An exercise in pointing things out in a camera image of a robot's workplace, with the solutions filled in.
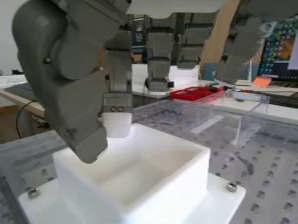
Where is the black cable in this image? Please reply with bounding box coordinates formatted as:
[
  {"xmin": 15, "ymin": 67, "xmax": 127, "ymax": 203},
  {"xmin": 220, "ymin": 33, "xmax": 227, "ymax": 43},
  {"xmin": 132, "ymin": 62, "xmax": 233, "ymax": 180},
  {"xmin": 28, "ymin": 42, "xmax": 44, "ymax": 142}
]
[{"xmin": 15, "ymin": 99, "xmax": 39, "ymax": 140}]

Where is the orange paper note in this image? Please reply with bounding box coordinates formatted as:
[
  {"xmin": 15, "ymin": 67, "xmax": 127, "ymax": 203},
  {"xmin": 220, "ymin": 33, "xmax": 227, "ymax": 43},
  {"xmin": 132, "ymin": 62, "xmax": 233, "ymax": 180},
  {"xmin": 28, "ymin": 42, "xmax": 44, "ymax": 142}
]
[{"xmin": 252, "ymin": 76, "xmax": 273, "ymax": 89}]

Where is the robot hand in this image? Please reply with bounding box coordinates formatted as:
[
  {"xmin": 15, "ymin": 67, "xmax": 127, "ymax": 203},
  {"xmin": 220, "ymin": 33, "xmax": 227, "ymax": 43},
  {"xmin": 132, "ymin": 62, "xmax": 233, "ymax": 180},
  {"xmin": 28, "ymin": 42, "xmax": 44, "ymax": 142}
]
[{"xmin": 12, "ymin": 0, "xmax": 298, "ymax": 164}]

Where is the red tray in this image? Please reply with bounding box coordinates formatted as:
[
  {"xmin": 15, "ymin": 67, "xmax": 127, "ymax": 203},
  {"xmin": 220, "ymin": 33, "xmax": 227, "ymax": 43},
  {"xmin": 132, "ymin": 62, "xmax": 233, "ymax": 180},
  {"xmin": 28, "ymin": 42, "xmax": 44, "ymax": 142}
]
[{"xmin": 171, "ymin": 85, "xmax": 227, "ymax": 101}]

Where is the small white box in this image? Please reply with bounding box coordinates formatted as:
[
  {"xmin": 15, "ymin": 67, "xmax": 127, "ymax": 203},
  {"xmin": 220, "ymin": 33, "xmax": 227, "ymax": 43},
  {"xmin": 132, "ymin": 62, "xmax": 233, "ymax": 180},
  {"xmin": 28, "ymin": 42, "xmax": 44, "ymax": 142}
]
[{"xmin": 18, "ymin": 123, "xmax": 248, "ymax": 224}]

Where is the computer screen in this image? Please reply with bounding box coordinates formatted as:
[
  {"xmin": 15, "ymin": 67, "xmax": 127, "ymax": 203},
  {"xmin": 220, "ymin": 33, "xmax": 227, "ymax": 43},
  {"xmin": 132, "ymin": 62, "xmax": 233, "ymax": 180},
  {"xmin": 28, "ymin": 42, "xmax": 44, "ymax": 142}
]
[{"xmin": 259, "ymin": 19, "xmax": 298, "ymax": 82}]

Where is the clear box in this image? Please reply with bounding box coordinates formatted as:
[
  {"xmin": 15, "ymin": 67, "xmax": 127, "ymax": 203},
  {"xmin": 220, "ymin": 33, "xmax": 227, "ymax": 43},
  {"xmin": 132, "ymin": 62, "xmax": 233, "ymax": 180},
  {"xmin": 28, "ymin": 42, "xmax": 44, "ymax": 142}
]
[{"xmin": 132, "ymin": 89, "xmax": 298, "ymax": 168}]

